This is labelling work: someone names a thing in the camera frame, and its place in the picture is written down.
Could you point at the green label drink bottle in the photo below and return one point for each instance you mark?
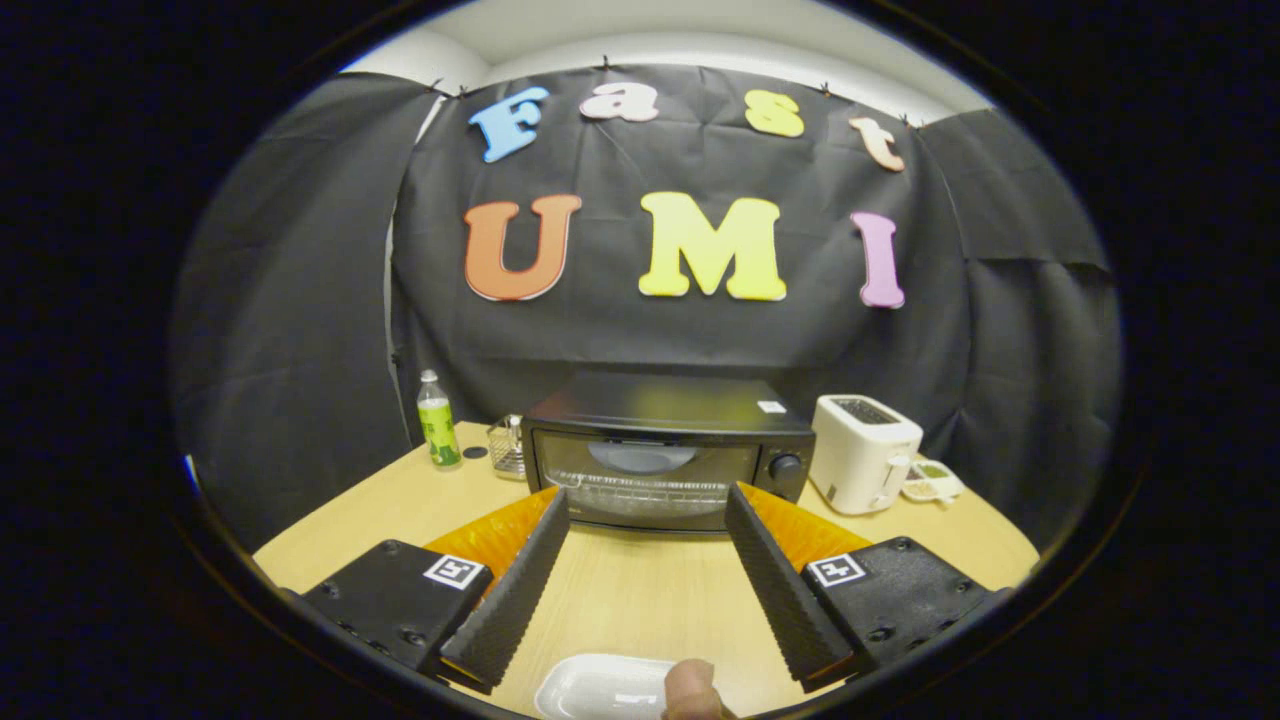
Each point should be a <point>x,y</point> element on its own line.
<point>439,430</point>

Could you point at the white pop-up toaster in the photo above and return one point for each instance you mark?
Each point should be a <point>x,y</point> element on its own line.
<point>860,455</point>

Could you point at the white divided condiment dish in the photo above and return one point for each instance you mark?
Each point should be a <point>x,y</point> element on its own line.
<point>932,482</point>

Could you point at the black toaster oven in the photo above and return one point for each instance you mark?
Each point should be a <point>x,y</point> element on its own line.
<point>660,400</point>

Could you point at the white square plate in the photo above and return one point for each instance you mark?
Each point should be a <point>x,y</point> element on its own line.
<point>590,690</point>

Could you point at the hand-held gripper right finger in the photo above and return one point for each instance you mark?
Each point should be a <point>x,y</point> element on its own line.
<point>780,590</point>

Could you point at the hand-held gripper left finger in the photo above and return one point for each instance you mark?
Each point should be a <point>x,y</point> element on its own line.
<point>515,595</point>

